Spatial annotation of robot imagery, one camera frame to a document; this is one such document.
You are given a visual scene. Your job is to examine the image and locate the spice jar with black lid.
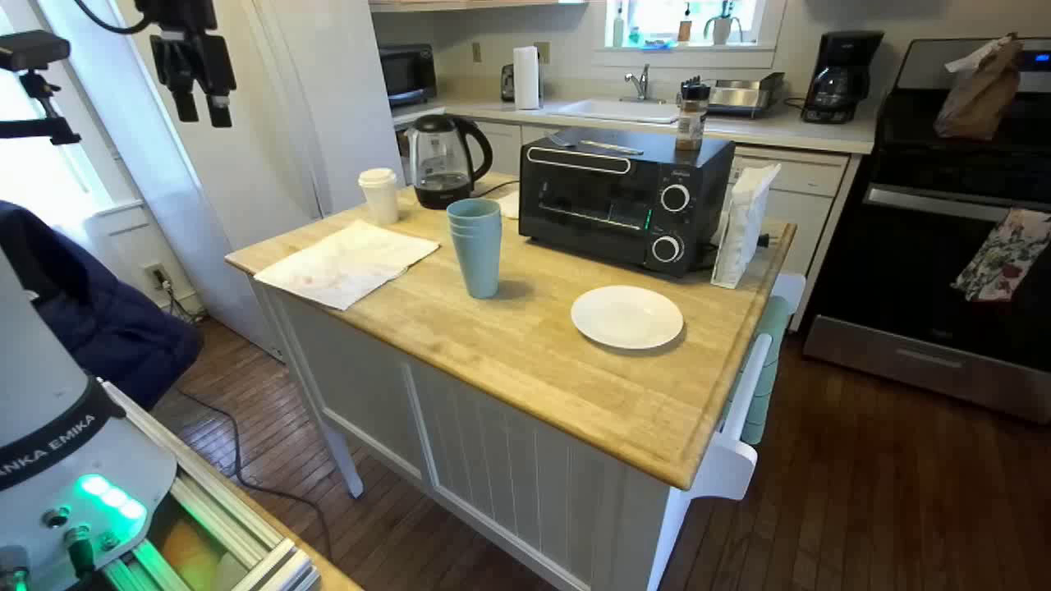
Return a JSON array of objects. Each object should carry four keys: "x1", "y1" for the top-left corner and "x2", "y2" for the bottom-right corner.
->
[{"x1": 672, "y1": 75, "x2": 713, "y2": 157}]

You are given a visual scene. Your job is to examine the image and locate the stained white cloth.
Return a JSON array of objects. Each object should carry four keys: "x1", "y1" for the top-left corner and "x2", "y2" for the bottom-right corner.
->
[{"x1": 253, "y1": 217, "x2": 444, "y2": 316}]

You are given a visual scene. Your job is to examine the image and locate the chrome sink faucet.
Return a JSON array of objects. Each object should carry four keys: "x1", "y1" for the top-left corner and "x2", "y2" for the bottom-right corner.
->
[{"x1": 619, "y1": 64, "x2": 655, "y2": 104}]

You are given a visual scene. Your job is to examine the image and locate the black camera on tripod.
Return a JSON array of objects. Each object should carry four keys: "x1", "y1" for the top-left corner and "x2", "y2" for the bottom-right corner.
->
[{"x1": 0, "y1": 28, "x2": 86, "y2": 149}]

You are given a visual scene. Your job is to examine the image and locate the dark blue jacket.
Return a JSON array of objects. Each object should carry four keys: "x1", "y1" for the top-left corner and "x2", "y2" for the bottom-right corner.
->
[{"x1": 0, "y1": 198, "x2": 202, "y2": 412}]

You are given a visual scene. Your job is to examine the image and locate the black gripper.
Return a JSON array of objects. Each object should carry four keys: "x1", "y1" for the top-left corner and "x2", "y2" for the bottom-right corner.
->
[{"x1": 147, "y1": 28, "x2": 239, "y2": 133}]

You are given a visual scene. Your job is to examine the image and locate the black floor cable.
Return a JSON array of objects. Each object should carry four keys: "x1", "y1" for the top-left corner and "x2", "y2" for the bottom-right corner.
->
[{"x1": 152, "y1": 387, "x2": 337, "y2": 566}]

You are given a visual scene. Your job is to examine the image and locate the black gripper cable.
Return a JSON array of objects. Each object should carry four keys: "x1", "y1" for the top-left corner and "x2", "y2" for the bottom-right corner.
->
[{"x1": 71, "y1": 0, "x2": 152, "y2": 35}]

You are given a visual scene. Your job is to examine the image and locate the glass electric kettle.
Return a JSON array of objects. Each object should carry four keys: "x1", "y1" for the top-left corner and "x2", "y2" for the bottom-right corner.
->
[{"x1": 395, "y1": 112, "x2": 496, "y2": 213}]

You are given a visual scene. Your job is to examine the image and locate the windowsill brush holder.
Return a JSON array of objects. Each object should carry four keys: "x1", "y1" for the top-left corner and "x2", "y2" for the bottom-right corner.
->
[{"x1": 702, "y1": 0, "x2": 743, "y2": 50}]

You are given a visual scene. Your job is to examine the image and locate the grey metal toaster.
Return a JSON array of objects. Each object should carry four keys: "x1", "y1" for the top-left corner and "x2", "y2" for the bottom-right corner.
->
[{"x1": 706, "y1": 68, "x2": 791, "y2": 122}]

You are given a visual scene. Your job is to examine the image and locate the white wall cabinet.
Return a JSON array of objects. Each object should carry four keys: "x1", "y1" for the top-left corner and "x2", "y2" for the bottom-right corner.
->
[{"x1": 366, "y1": 0, "x2": 591, "y2": 17}]

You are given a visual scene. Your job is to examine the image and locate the black microwave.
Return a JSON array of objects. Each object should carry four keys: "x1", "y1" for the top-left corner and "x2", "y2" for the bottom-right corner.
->
[{"x1": 378, "y1": 43, "x2": 441, "y2": 112}]

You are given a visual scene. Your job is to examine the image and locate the white kitchen sink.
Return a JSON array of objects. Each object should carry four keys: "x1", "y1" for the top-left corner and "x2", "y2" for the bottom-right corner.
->
[{"x1": 548, "y1": 96, "x2": 683, "y2": 128}]

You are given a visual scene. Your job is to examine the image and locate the brown paper bag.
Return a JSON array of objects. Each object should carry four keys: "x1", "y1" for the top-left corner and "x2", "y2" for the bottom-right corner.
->
[{"x1": 931, "y1": 29, "x2": 1028, "y2": 144}]

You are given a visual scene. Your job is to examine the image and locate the floral dish towel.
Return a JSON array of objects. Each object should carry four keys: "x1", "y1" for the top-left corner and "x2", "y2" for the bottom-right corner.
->
[{"x1": 949, "y1": 207, "x2": 1051, "y2": 306}]

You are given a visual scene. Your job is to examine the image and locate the white paper towel roll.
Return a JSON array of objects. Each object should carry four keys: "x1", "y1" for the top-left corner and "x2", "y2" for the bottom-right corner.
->
[{"x1": 509, "y1": 43, "x2": 545, "y2": 112}]

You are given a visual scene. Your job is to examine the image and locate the kitchen window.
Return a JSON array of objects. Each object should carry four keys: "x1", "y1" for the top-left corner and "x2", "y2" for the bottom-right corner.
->
[{"x1": 596, "y1": 0, "x2": 787, "y2": 55}]

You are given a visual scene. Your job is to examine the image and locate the black coffee maker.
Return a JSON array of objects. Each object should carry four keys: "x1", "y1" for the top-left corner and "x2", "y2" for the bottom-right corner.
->
[{"x1": 800, "y1": 29, "x2": 886, "y2": 128}]

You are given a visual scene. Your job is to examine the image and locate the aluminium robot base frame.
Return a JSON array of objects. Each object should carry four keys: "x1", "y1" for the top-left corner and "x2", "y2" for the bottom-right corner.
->
[{"x1": 99, "y1": 379, "x2": 363, "y2": 591}]

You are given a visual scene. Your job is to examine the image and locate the white kitchen island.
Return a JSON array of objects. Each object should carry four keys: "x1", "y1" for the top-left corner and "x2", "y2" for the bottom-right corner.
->
[{"x1": 224, "y1": 175, "x2": 812, "y2": 591}]

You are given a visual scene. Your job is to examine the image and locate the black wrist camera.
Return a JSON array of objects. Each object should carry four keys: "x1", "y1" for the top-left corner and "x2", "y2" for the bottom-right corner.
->
[{"x1": 132, "y1": 0, "x2": 219, "y2": 34}]

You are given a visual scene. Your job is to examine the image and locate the white lidded paper cup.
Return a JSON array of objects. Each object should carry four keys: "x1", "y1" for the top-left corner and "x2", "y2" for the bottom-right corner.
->
[{"x1": 355, "y1": 166, "x2": 400, "y2": 231}]

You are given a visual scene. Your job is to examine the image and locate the black toaster oven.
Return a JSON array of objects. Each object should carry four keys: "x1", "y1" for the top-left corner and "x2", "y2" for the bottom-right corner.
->
[{"x1": 514, "y1": 128, "x2": 740, "y2": 278}]

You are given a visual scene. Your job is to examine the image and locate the white round plate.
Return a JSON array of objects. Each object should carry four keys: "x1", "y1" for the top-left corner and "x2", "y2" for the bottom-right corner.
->
[{"x1": 567, "y1": 282, "x2": 687, "y2": 355}]

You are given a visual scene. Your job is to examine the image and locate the black steel stove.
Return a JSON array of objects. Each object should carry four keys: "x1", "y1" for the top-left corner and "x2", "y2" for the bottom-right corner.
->
[{"x1": 800, "y1": 35, "x2": 1051, "y2": 429}]

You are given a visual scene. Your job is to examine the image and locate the teal hanging towel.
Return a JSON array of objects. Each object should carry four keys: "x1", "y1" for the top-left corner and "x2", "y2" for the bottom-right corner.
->
[{"x1": 740, "y1": 294, "x2": 796, "y2": 450}]

